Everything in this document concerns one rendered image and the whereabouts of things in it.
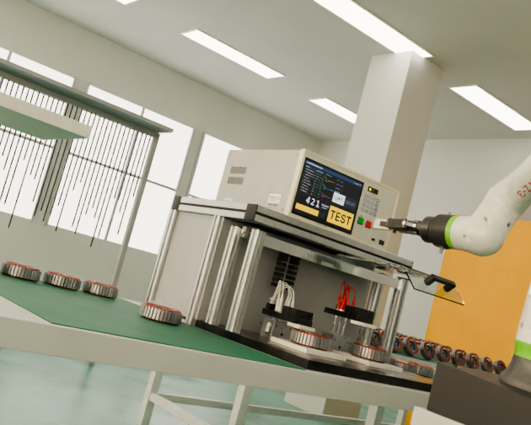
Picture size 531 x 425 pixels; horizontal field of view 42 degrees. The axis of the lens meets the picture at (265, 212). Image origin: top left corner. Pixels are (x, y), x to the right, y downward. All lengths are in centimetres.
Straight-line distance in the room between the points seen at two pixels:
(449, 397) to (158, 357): 58
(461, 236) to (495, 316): 386
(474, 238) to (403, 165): 448
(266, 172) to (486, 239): 69
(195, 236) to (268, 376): 70
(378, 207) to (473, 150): 645
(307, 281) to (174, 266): 42
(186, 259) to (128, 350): 83
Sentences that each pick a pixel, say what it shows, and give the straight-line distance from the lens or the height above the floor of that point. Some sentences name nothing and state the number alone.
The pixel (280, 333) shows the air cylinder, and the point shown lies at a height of 79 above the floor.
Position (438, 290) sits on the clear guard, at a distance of 205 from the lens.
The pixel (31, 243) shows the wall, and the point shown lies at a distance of 828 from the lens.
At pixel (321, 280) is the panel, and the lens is 224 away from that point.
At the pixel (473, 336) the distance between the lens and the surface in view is 577.
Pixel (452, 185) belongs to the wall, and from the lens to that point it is 863.
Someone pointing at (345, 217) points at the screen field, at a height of 117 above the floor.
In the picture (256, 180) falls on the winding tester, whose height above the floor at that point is 122.
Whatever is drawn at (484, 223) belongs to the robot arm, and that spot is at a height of 120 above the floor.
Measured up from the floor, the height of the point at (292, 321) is 83.
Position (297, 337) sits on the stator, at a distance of 187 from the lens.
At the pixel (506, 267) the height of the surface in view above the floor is 156.
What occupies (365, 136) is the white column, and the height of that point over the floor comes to 249.
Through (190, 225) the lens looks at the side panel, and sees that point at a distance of 212.
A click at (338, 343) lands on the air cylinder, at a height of 80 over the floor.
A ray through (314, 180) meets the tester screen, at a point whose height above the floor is 124.
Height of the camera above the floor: 89
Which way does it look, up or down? 6 degrees up
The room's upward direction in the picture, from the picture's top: 15 degrees clockwise
